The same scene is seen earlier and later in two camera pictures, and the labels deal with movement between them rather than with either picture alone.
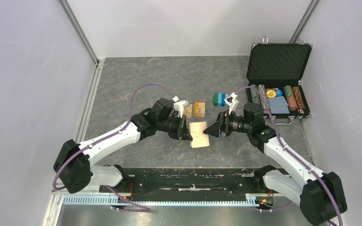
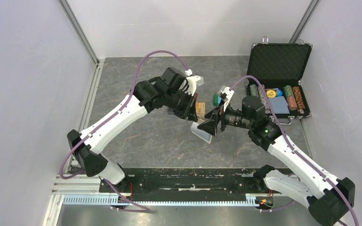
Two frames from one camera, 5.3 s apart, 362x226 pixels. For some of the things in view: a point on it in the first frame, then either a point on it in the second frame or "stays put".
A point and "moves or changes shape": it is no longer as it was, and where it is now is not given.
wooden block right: x=199 y=109 stays put
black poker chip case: x=276 y=69 stays put
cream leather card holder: x=200 y=139 moves or changes shape
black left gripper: x=185 y=133 -> x=189 y=112
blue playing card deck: x=278 y=105 stays put
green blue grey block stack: x=218 y=99 stays put
